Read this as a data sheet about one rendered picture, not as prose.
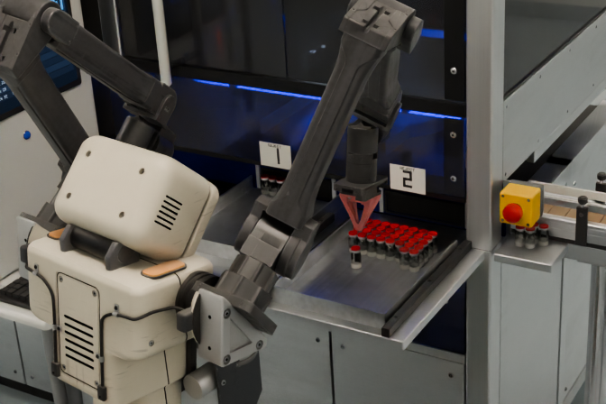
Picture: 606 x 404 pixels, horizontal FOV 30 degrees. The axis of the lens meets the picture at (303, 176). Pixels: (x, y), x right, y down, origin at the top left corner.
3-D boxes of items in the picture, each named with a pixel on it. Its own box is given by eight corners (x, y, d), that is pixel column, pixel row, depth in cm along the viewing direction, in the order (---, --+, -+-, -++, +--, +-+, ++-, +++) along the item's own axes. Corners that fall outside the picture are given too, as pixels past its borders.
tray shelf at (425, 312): (235, 191, 285) (234, 184, 284) (498, 243, 251) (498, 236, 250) (114, 275, 248) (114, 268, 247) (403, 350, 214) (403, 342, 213)
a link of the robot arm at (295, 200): (344, -12, 159) (407, 19, 157) (366, -17, 172) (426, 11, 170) (227, 256, 173) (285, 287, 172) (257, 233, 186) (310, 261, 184)
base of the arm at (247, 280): (188, 288, 169) (247, 311, 162) (215, 243, 172) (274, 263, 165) (216, 313, 176) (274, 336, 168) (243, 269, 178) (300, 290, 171)
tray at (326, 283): (351, 232, 256) (350, 217, 255) (457, 254, 243) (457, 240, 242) (270, 300, 230) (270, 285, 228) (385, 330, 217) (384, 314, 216)
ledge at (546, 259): (516, 234, 255) (517, 226, 254) (573, 244, 248) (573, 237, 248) (493, 261, 244) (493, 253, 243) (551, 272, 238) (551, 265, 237)
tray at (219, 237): (252, 188, 282) (251, 174, 280) (343, 206, 269) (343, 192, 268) (169, 245, 255) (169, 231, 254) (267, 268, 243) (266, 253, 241)
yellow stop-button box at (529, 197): (510, 208, 244) (511, 179, 241) (543, 215, 241) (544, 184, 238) (498, 223, 238) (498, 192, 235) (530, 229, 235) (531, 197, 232)
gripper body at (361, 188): (388, 186, 214) (390, 148, 212) (362, 198, 205) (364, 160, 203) (357, 179, 217) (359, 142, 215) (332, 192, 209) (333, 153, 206)
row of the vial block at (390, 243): (352, 247, 249) (351, 229, 247) (426, 264, 240) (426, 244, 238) (346, 252, 247) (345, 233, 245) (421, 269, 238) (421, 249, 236)
